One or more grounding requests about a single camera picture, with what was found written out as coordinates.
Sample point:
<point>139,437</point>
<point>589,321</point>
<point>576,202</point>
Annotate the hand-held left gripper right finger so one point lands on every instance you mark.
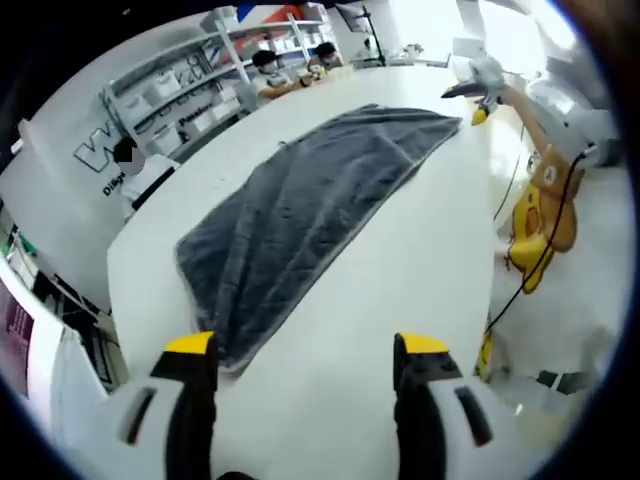
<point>440,435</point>

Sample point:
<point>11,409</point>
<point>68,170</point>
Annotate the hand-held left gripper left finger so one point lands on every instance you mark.
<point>175,430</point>

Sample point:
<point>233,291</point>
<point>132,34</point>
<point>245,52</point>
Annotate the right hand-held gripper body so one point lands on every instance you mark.
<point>487,74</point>

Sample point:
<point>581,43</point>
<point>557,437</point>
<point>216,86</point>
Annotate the grey towel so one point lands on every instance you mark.
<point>300,215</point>

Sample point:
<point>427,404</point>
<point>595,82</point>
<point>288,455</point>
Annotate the white grey chest-worn device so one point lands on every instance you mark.
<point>565,115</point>

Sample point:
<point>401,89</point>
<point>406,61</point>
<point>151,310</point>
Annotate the white table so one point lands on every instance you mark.
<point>375,275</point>

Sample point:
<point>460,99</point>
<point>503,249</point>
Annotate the grey metal shelf unit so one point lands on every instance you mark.
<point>175,85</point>
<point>290,30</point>

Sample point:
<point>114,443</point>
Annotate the pink screen monitor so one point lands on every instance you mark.
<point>15,340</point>

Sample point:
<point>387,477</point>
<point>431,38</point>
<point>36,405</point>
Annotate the green hanging cloth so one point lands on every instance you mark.
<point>24,244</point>

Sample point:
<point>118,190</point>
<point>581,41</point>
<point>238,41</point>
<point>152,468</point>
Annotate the black laptop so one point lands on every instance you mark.
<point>155,187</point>

